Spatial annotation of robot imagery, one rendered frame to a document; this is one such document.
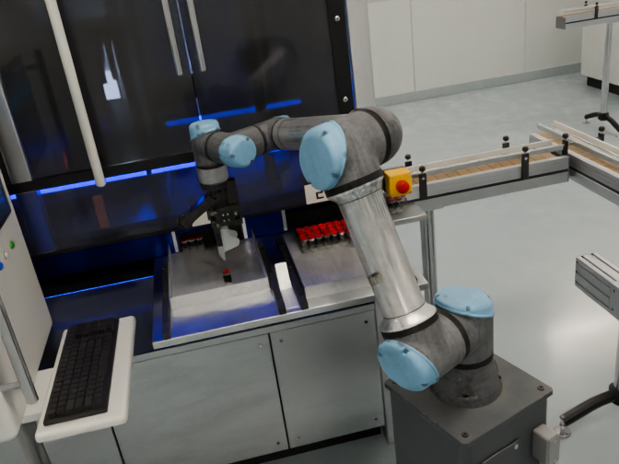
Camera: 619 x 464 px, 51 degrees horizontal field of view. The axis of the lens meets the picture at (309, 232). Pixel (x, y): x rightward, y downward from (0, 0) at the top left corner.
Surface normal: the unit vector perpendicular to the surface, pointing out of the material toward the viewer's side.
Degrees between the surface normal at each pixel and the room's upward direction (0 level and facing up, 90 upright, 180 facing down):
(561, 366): 0
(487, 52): 90
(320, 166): 83
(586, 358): 0
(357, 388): 90
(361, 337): 90
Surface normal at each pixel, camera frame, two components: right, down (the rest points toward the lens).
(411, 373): -0.69, 0.48
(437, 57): 0.20, 0.39
